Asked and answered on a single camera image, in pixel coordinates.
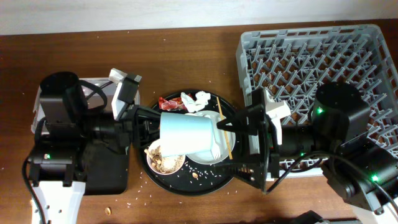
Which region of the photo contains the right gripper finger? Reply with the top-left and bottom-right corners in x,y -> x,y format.
214,162 -> 264,190
217,105 -> 264,136

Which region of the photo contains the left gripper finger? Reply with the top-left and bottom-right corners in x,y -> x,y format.
136,106 -> 161,120
141,135 -> 160,148

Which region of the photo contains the wooden chopstick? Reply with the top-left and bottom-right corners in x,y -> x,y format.
216,96 -> 233,160

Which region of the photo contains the light blue cup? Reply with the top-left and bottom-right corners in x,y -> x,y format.
159,112 -> 213,157

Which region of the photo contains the grey plate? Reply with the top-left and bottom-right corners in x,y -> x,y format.
186,110 -> 229,165

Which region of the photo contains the white plastic fork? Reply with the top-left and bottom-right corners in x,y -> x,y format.
203,111 -> 221,164

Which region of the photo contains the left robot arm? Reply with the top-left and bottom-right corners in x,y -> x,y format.
22,69 -> 160,223

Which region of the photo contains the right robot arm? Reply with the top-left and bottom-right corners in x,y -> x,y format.
215,82 -> 397,223

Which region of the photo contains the grey dishwasher rack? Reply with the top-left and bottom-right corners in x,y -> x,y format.
236,24 -> 398,181

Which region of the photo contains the pink bowl of food scraps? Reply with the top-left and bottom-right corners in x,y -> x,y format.
144,139 -> 185,175

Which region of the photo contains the red snack wrapper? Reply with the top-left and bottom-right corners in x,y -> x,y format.
158,97 -> 187,111

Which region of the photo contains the black plastic bin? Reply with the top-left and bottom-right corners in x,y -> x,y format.
79,144 -> 129,196

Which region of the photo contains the clear plastic bin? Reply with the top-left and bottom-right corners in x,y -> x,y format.
30,77 -> 141,134

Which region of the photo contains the crumpled white napkin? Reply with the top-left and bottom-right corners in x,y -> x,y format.
180,91 -> 211,113

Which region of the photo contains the round black tray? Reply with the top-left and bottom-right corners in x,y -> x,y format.
138,93 -> 245,197

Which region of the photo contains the nut shell on table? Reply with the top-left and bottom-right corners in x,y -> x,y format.
104,207 -> 111,215

